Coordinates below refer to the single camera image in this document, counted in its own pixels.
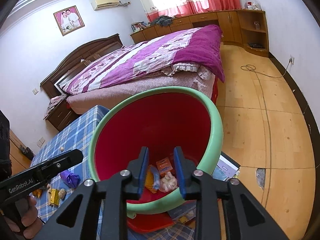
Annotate blue plaid tablecloth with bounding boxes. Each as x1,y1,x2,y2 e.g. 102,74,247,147
31,105,195,239

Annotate black charger on wall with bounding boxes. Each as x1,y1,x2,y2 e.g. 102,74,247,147
20,145,34,161

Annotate purple plastic bag roll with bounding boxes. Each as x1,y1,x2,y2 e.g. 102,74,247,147
60,170,81,189

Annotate person's left hand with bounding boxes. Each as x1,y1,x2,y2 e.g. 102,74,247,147
3,196,43,239

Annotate white paper wad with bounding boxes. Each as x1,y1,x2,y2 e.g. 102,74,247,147
159,172,178,192

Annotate long wooden cabinet desk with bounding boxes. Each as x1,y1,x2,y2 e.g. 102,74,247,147
131,9,269,57

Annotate blue small bottle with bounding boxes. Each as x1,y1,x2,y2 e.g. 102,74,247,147
150,165,161,190

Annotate dark wooden headboard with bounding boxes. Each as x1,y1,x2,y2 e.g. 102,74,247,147
40,34,123,98

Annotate grey clothes pile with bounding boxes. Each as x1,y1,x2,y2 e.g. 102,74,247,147
150,15,174,27

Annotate cable on floor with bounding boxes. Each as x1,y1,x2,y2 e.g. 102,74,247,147
240,57,293,79

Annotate wooden wardrobe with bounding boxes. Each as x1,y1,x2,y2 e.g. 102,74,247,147
10,130,31,175

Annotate framed wedding photo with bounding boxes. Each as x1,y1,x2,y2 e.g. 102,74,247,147
53,5,85,36

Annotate bed with purple quilt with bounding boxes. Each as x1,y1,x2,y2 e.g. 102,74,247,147
60,24,225,114

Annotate white wall air conditioner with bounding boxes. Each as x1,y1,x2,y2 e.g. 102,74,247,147
91,0,131,11

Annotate red bin with green rim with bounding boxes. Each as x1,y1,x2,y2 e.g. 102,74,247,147
88,87,223,239

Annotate dark wooden nightstand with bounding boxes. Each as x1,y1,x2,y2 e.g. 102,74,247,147
44,96,79,132

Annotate yellow small box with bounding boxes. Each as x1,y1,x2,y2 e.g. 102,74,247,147
49,189,60,206

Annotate peanut near yellow box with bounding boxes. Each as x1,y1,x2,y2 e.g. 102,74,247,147
58,189,67,200

